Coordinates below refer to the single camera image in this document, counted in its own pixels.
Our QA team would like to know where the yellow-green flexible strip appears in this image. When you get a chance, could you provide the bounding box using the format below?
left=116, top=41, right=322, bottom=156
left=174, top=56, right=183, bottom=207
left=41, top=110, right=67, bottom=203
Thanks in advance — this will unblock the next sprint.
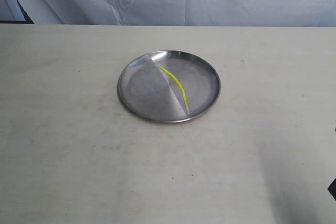
left=160, top=67, right=190, bottom=114

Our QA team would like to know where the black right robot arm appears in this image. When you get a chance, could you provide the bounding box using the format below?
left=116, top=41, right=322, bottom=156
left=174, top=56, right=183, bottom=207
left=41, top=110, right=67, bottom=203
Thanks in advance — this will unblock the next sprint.
left=328, top=178, right=336, bottom=200

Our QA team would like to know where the round silver metal plate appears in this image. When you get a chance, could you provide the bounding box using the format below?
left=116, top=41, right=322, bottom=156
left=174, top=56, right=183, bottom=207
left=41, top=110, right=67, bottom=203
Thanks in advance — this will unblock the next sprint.
left=117, top=50, right=221, bottom=123

